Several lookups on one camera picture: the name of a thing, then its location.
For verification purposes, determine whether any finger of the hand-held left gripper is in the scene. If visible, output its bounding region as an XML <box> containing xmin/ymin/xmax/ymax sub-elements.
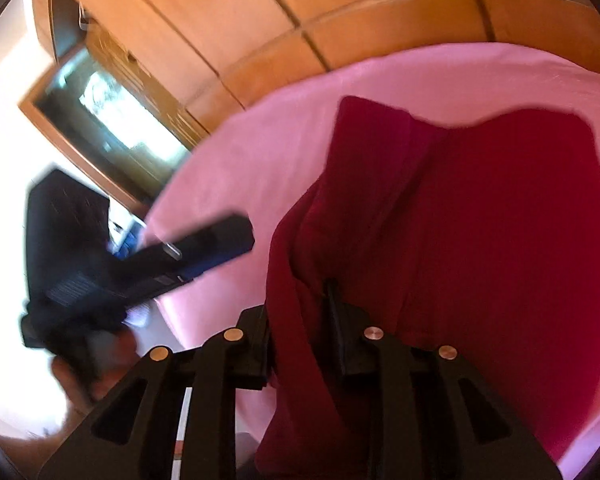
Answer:
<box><xmin>114</xmin><ymin>214</ymin><xmax>256</xmax><ymax>307</ymax></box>

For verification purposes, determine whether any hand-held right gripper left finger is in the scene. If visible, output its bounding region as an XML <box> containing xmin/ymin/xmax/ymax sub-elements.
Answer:
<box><xmin>36</xmin><ymin>305</ymin><xmax>272</xmax><ymax>480</ymax></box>

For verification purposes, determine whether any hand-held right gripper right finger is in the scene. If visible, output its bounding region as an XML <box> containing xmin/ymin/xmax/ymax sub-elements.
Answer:
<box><xmin>324</xmin><ymin>279</ymin><xmax>564</xmax><ymax>480</ymax></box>

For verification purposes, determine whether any dark red sweater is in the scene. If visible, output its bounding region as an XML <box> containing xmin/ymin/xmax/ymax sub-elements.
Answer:
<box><xmin>255</xmin><ymin>95</ymin><xmax>600</xmax><ymax>480</ymax></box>

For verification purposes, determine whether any person's left hand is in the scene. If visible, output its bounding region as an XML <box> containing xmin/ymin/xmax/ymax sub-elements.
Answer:
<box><xmin>50</xmin><ymin>327</ymin><xmax>143</xmax><ymax>411</ymax></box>

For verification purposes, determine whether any blue object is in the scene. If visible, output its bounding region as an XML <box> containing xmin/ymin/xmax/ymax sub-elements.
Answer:
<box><xmin>107</xmin><ymin>220</ymin><xmax>148</xmax><ymax>262</ymax></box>

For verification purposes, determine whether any pink blanket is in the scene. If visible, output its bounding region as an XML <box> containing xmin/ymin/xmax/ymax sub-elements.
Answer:
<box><xmin>142</xmin><ymin>42</ymin><xmax>600</xmax><ymax>480</ymax></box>

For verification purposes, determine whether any wooden framed mirror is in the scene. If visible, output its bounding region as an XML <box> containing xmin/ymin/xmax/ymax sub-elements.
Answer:
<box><xmin>20</xmin><ymin>44</ymin><xmax>197</xmax><ymax>217</ymax></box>

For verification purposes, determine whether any wooden wardrobe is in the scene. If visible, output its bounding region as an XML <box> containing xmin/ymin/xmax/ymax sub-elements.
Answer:
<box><xmin>30</xmin><ymin>0</ymin><xmax>600</xmax><ymax>161</ymax></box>

